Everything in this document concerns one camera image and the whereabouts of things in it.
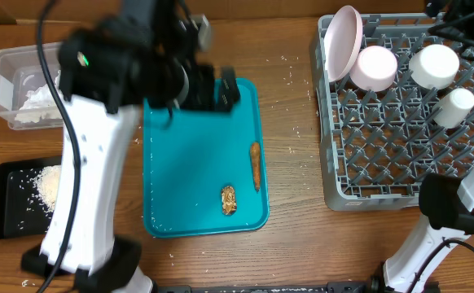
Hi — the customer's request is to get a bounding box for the teal plastic tray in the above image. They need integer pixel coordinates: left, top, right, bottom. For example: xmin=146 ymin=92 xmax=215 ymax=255
xmin=142 ymin=78 xmax=270 ymax=238

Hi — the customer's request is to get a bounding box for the orange carrot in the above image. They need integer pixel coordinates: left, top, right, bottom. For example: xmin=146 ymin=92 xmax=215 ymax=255
xmin=250 ymin=142 xmax=261 ymax=192

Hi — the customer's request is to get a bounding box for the pile of white rice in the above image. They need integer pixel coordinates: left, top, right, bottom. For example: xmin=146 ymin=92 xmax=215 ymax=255
xmin=18 ymin=164 xmax=61 ymax=220

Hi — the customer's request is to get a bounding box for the black tray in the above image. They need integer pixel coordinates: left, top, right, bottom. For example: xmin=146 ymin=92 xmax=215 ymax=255
xmin=0 ymin=156 xmax=61 ymax=239

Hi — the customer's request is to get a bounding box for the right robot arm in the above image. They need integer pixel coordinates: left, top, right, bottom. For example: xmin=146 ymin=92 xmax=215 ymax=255
xmin=357 ymin=1 xmax=474 ymax=292

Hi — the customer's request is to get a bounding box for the white bowl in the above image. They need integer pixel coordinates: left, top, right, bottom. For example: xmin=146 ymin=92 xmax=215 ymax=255
xmin=409 ymin=44 xmax=460 ymax=90

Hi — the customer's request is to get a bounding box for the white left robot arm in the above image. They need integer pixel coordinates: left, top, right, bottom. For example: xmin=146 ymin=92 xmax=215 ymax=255
xmin=21 ymin=1 xmax=240 ymax=292

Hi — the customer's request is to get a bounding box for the gray dishwasher rack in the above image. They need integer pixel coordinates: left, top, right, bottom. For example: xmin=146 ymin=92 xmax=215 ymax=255
xmin=309 ymin=13 xmax=474 ymax=211

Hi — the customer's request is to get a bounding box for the brown granola bar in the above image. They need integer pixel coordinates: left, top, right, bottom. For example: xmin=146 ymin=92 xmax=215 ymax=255
xmin=221 ymin=186 xmax=237 ymax=216

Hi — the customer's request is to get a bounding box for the clear plastic bin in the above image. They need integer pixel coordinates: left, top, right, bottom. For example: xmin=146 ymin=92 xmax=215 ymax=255
xmin=0 ymin=46 xmax=64 ymax=130

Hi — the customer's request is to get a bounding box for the white cup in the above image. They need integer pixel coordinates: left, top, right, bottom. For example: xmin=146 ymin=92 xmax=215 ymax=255
xmin=433 ymin=88 xmax=474 ymax=129

